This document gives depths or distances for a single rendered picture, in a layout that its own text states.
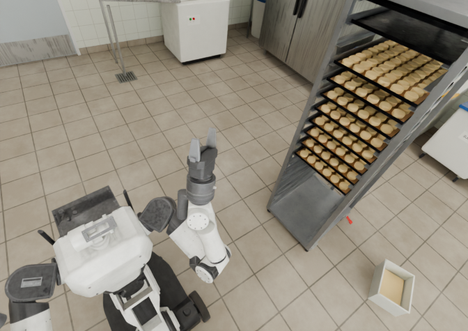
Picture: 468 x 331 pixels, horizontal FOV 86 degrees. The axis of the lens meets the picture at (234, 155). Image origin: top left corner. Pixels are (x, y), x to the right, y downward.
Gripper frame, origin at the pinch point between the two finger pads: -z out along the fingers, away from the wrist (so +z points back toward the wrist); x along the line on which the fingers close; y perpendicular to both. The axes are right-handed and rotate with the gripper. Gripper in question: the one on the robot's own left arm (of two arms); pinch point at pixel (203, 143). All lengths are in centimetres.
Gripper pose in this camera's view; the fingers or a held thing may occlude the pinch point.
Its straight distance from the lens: 71.4
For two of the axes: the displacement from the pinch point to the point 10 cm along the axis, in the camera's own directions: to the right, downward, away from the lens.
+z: -1.2, 9.0, 4.1
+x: -3.4, 3.6, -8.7
